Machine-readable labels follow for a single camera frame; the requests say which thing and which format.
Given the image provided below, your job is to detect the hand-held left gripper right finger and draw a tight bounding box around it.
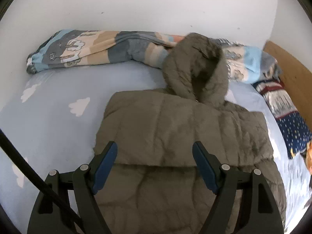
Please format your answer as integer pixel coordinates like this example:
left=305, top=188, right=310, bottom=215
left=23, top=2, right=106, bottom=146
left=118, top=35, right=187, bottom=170
left=192, top=141, right=284, bottom=234

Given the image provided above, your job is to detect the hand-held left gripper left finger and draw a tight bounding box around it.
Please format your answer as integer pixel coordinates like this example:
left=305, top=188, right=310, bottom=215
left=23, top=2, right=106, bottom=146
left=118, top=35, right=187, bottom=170
left=27, top=141, right=118, bottom=234

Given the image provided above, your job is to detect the khaki hooded puffer jacket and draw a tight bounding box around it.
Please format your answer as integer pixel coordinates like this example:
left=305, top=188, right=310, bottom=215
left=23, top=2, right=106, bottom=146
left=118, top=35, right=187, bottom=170
left=93, top=32, right=287, bottom=234

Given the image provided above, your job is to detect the light blue cloud bed sheet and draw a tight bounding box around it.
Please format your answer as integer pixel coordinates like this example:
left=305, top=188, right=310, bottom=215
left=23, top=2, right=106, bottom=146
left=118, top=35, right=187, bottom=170
left=0, top=61, right=312, bottom=234

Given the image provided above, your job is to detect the navy star print pillow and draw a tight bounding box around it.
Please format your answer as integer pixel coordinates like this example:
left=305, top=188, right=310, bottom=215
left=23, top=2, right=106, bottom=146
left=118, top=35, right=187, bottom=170
left=252, top=79, right=312, bottom=160

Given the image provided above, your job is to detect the orange floral scarf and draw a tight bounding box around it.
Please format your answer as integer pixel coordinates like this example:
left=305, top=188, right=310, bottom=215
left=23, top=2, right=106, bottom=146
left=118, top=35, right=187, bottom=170
left=306, top=143, right=312, bottom=173

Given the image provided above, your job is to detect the patterned patchwork blanket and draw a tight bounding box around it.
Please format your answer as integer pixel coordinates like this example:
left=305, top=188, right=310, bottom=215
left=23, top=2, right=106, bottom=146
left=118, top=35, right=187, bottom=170
left=26, top=29, right=283, bottom=84

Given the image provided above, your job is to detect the wooden headboard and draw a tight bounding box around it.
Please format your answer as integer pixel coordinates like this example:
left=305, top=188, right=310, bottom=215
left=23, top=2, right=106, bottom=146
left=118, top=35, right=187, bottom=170
left=263, top=41, right=312, bottom=132

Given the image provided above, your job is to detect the black cable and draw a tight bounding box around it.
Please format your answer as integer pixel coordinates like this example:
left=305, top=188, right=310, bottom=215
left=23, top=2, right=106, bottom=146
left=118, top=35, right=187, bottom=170
left=0, top=128, right=86, bottom=234

